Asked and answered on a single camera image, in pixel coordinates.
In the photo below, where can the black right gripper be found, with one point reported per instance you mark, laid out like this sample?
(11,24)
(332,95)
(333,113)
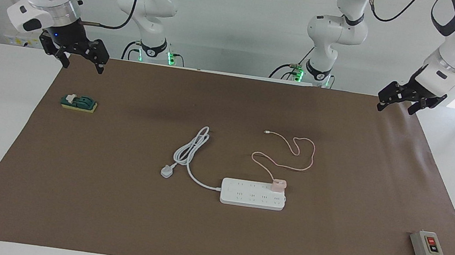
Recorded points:
(72,41)

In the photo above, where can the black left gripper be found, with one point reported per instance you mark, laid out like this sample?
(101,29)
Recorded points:
(410,93)

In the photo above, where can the pink charger adapter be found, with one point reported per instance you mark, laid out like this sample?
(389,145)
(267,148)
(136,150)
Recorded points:
(278,185)

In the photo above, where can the grey push button box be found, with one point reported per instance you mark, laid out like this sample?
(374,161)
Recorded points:
(425,253)

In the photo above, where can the brown table mat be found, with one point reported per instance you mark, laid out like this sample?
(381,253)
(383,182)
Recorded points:
(108,217)

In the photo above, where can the green knife switch yellow base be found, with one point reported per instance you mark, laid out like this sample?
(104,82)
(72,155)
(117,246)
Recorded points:
(82,102)

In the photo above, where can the white wall socket box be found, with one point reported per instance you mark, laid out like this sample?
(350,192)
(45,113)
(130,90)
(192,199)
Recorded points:
(21,41)

